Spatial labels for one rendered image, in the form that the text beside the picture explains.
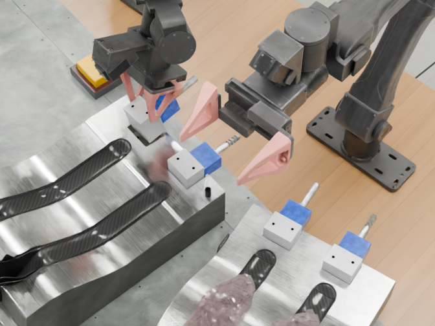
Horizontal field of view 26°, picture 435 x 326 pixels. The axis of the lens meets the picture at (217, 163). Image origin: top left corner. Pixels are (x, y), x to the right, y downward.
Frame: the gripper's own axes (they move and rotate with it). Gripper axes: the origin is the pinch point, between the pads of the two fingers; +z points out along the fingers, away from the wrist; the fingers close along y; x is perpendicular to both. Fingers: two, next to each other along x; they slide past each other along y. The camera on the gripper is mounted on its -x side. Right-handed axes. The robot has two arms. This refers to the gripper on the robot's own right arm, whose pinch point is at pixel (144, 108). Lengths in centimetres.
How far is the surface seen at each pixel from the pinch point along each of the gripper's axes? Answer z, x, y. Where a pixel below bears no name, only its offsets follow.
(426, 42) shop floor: 40, 143, -40
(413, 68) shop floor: 44, 134, -35
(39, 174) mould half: 11.4, -16.1, -4.3
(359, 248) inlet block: 7.5, 16.1, 37.3
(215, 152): 3.2, 6.5, 11.6
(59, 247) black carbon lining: 13.5, -21.2, 10.0
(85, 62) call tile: 5.5, 4.5, -23.2
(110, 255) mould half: 14.1, -14.9, 14.8
